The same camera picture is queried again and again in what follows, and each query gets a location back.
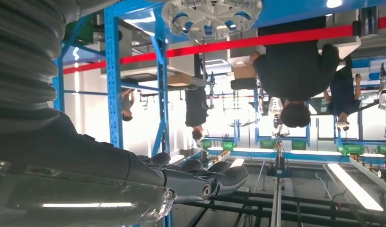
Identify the chrome barrier post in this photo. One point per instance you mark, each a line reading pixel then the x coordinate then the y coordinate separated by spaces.
pixel 368 22

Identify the blue metal shelf rack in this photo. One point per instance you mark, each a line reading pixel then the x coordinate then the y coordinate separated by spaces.
pixel 114 78

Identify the brown cardboard box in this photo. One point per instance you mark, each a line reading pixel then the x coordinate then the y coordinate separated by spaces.
pixel 179 79
pixel 244 72

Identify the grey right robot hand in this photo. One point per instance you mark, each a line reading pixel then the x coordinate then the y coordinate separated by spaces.
pixel 86 175

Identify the long ceiling light panel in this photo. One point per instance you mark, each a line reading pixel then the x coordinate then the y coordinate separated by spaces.
pixel 315 152
pixel 356 188

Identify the green plastic crate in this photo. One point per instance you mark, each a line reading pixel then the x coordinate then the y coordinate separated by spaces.
pixel 206 144
pixel 298 144
pixel 228 145
pixel 268 144
pixel 352 149
pixel 384 150

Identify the person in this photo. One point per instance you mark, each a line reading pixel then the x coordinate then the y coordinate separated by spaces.
pixel 127 103
pixel 293 72
pixel 196 106
pixel 343 94

